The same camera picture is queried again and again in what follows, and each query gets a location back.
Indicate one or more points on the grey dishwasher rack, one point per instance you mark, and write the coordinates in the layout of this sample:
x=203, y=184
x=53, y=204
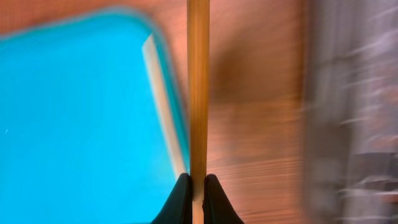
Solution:
x=350, y=112

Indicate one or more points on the wooden chopstick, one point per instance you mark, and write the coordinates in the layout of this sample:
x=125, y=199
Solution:
x=198, y=38

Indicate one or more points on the teal serving tray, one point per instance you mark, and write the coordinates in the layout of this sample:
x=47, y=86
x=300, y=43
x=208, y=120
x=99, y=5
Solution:
x=81, y=135

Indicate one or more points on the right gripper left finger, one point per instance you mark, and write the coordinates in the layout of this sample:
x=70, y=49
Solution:
x=178, y=207

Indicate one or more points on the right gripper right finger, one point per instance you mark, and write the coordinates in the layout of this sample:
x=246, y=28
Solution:
x=216, y=205

